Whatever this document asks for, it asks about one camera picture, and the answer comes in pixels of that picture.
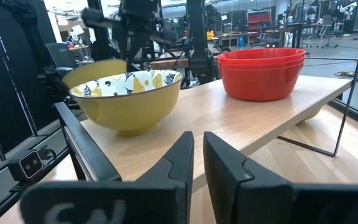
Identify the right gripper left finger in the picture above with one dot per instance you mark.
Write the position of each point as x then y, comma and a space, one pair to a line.
154, 202

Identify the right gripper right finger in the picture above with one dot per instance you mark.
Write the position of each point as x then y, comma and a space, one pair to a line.
259, 202

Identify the red plastic mini bowl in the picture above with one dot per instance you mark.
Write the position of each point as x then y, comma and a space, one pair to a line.
259, 87
261, 66
261, 57

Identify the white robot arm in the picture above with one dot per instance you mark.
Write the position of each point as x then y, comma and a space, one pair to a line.
348, 7

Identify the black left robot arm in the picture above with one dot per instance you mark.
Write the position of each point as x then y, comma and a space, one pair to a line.
201, 37

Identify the grey office chair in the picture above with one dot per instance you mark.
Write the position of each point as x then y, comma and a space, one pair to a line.
59, 56
328, 28

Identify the wooden table top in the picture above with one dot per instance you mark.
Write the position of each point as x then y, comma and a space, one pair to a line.
166, 63

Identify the wooden shelf riser black legs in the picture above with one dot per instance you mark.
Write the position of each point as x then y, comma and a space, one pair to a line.
228, 118

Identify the yellow jug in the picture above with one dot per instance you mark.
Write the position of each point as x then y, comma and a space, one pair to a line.
210, 35

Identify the red tool cabinet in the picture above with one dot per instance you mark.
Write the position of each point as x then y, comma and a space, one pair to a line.
258, 20

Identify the table-level camera box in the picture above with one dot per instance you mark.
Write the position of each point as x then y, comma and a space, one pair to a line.
26, 166

